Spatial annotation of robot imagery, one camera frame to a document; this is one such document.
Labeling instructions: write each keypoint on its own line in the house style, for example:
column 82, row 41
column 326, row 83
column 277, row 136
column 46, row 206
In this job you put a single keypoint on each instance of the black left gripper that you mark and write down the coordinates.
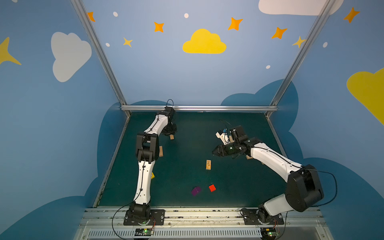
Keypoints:
column 169, row 128

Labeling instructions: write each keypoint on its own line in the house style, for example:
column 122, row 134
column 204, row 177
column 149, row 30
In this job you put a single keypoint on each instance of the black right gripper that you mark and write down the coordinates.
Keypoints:
column 224, row 149

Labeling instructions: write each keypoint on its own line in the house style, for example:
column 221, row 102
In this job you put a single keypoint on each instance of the printed wood block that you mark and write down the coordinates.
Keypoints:
column 208, row 164

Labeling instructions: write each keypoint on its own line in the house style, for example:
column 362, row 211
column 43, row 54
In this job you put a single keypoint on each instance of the light wood block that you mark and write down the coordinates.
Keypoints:
column 161, row 151

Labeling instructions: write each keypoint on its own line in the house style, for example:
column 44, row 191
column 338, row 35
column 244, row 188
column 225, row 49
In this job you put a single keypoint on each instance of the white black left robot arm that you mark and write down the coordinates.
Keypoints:
column 147, row 153

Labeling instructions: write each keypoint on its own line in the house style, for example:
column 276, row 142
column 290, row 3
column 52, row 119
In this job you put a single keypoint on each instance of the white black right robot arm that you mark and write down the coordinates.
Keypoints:
column 303, row 189

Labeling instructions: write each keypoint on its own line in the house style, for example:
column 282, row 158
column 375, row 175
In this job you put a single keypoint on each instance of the purple block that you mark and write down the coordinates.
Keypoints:
column 196, row 190

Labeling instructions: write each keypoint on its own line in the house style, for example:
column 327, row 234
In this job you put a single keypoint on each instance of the red cube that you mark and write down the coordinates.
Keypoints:
column 212, row 188

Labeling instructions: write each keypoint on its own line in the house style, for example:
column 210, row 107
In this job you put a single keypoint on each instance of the right green circuit board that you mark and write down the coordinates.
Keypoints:
column 268, row 234

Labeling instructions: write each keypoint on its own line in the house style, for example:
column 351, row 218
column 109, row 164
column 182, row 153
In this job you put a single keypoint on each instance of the green circuit board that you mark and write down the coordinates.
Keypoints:
column 268, row 234
column 144, row 232

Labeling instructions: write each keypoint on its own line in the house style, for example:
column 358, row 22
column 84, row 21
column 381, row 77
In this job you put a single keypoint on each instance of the left green circuit board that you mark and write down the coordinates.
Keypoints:
column 144, row 232

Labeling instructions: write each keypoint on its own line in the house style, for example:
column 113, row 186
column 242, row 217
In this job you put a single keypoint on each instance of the aluminium back frame rail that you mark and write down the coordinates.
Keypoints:
column 201, row 108

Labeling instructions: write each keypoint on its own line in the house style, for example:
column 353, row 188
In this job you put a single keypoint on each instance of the aluminium right corner post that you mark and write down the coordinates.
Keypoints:
column 311, row 37

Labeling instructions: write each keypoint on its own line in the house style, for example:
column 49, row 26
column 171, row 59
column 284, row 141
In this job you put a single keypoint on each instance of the aluminium corner post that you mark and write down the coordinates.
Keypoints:
column 311, row 37
column 91, row 33

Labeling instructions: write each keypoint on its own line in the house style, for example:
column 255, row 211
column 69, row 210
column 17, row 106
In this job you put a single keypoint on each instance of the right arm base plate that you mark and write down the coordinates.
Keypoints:
column 260, row 217

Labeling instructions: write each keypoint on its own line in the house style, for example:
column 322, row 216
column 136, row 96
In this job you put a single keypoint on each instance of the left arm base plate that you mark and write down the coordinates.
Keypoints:
column 146, row 218

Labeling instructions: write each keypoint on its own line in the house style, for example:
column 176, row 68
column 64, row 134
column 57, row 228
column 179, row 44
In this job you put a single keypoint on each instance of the aluminium front rail base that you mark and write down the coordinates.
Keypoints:
column 210, row 223

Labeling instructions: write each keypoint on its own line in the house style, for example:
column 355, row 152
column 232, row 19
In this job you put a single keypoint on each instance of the aluminium left corner post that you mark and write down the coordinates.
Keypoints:
column 91, row 33

